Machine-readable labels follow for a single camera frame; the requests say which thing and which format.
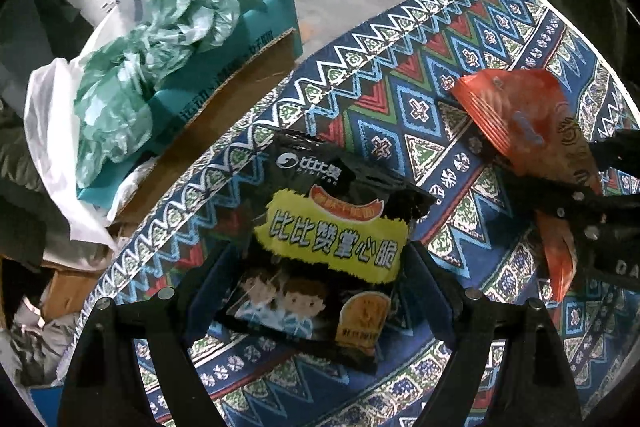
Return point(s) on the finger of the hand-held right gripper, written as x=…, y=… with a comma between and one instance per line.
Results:
x=565, y=202
x=620, y=152

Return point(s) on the orange snack packet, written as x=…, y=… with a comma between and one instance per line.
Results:
x=520, y=117

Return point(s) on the patterned blue tablecloth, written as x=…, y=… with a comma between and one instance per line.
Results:
x=400, y=82

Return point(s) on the brown cardboard box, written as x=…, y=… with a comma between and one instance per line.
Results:
x=70, y=282

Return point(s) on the dark cloth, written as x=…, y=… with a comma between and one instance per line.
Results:
x=20, y=187

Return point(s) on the black yellow-label snack packet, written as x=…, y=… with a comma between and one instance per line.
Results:
x=320, y=247

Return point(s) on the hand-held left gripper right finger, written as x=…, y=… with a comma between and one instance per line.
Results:
x=435, y=297

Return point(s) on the crumpled green plastic bag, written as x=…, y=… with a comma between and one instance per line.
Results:
x=165, y=7

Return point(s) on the white plastic bag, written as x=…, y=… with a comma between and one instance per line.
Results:
x=50, y=117

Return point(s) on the teal cardboard box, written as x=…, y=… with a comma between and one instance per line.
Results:
x=240, y=37

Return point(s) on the grey crumpled cloth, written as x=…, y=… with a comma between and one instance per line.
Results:
x=40, y=342

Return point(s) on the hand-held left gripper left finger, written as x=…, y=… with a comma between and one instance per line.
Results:
x=207, y=287

